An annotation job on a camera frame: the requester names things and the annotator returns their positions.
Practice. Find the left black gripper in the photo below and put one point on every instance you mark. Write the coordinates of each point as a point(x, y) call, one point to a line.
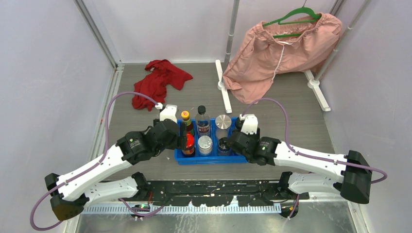
point(180, 141)

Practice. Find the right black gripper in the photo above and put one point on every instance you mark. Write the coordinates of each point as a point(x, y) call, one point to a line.
point(255, 137)

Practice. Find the yellow cap sauce bottle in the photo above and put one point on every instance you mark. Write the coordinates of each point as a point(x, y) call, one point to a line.
point(185, 115)

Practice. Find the clear bottle black cap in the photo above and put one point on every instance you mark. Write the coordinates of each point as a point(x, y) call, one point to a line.
point(202, 122)

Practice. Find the blue plastic divided bin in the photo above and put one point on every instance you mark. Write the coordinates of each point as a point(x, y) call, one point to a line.
point(213, 157)

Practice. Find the red lid chili jar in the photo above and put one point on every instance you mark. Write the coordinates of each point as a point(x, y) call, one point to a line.
point(189, 150)

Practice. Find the small black cap shaker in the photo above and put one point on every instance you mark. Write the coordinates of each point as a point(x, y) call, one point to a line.
point(223, 148)

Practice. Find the white lid sago jar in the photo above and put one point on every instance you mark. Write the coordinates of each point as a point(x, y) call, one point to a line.
point(205, 145)

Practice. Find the silver lid grain jar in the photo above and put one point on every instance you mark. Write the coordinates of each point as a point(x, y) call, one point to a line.
point(222, 126)

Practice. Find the black cap shaker bottle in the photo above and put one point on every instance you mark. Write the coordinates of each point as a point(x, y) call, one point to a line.
point(238, 124)

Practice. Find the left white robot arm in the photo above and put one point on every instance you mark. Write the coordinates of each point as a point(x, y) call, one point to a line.
point(73, 192)

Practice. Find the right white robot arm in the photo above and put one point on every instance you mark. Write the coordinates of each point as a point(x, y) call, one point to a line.
point(348, 175)

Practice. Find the red cloth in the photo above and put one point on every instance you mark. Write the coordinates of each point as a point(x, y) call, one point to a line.
point(154, 85)

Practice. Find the pink shorts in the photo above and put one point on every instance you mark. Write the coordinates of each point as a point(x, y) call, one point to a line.
point(276, 49)

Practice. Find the white clothes rack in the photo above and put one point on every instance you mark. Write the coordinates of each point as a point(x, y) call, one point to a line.
point(313, 78)

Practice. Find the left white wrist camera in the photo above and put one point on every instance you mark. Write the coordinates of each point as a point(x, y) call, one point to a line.
point(167, 112)

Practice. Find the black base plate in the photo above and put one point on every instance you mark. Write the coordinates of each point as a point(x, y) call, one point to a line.
point(213, 193)

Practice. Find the white slotted cable duct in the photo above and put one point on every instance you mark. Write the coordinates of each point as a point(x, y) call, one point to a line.
point(232, 208)

